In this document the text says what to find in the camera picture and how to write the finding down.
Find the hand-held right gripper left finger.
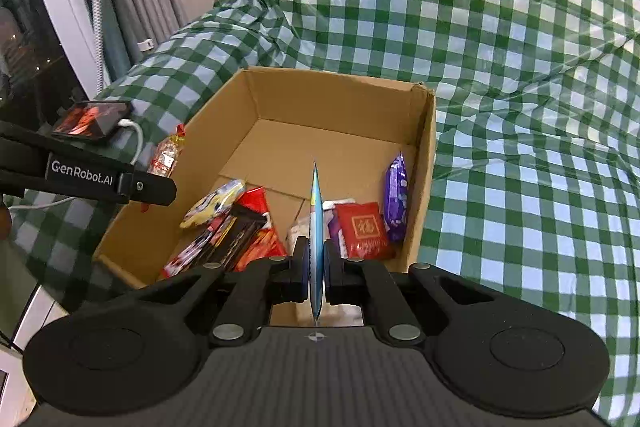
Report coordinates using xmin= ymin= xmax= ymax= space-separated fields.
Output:
xmin=116 ymin=237 xmax=311 ymax=348

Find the dark brown chocolate packet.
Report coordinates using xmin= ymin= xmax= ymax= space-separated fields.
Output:
xmin=200 ymin=206 xmax=267 ymax=271

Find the light blue snack packet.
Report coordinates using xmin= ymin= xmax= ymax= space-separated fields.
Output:
xmin=309 ymin=161 xmax=327 ymax=326

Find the white window frame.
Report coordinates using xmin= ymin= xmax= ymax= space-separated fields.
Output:
xmin=19 ymin=0 xmax=107 ymax=104

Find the purple snack packet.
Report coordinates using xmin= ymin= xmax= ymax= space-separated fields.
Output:
xmin=383 ymin=151 xmax=410 ymax=243

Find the clear wrapped red candy packet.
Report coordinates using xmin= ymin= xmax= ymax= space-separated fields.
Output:
xmin=147 ymin=124 xmax=187 ymax=178

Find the white charging cable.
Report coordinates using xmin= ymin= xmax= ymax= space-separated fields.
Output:
xmin=9 ymin=119 xmax=146 ymax=210

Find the green checkered cloth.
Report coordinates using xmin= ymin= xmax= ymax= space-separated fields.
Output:
xmin=10 ymin=0 xmax=640 ymax=427

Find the red square packet gold print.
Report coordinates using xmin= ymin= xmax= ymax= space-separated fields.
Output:
xmin=333 ymin=201 xmax=397 ymax=261

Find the red and white snack packet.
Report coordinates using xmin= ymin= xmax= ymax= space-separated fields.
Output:
xmin=159 ymin=231 xmax=223 ymax=279

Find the black smartphone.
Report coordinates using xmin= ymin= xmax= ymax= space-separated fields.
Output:
xmin=51 ymin=100 xmax=134 ymax=142

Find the cardboard box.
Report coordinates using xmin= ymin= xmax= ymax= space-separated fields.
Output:
xmin=92 ymin=67 xmax=437 ymax=328

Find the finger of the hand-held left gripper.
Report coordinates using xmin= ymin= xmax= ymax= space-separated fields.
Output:
xmin=118 ymin=170 xmax=177 ymax=207

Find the yellow snack packet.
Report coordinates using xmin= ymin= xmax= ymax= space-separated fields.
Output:
xmin=179 ymin=179 xmax=247 ymax=229

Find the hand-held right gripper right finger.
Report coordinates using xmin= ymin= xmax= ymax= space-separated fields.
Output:
xmin=324 ymin=240 xmax=508 ymax=348

